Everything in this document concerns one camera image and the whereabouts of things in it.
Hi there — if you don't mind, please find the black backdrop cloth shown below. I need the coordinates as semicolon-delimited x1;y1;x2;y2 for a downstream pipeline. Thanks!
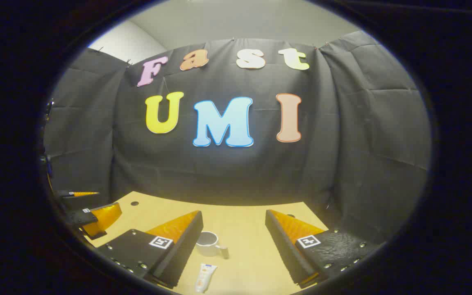
41;31;432;246

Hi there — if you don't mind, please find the white toothpaste tube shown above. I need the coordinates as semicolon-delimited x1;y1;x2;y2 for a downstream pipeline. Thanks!
195;263;218;293

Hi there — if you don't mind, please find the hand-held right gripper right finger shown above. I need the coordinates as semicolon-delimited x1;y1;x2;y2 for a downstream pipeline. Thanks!
265;209;386;288

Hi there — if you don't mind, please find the light wooden desktop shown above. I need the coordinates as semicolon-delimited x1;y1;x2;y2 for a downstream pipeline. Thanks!
82;191;330;295

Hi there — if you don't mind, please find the white cup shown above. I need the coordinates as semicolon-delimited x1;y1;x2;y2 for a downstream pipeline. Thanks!
195;231;230;260

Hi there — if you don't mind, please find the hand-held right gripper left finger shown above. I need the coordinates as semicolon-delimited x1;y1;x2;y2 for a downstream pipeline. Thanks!
96;210;204;290

